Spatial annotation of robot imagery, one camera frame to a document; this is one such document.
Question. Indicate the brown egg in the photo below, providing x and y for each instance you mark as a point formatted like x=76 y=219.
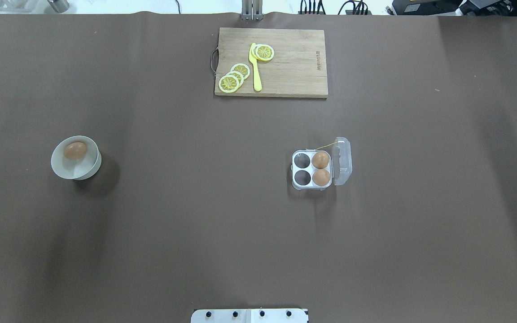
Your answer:
x=75 y=150

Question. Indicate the clear plastic egg box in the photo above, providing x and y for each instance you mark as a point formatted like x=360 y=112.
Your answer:
x=317 y=169

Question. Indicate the brown egg box rear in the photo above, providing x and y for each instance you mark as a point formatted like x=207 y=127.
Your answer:
x=320 y=160

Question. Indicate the brown egg box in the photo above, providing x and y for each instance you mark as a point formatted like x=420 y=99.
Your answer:
x=321 y=177
x=320 y=160

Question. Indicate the brown egg box front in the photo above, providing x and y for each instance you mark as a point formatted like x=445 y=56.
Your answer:
x=321 y=177

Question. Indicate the yellow plastic knife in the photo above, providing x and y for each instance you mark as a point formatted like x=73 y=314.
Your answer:
x=257 y=84

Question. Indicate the lemon slice middle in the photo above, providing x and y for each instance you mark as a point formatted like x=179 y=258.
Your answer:
x=239 y=77

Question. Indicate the lemon slice upper left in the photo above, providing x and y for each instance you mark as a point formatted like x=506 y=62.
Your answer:
x=242 y=69

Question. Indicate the wooden cutting board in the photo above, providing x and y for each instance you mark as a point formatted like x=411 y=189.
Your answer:
x=298 y=69

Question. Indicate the lemon slice by knife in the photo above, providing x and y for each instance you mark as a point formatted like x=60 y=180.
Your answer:
x=263 y=52

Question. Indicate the lemon slice under knife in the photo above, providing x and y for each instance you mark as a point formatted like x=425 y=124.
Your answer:
x=253 y=52

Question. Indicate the white ceramic bowl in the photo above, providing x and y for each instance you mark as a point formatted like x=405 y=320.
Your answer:
x=80 y=169

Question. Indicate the aluminium frame post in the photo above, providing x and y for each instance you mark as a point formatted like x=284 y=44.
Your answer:
x=252 y=10

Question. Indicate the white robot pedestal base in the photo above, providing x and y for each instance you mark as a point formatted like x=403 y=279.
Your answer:
x=257 y=315

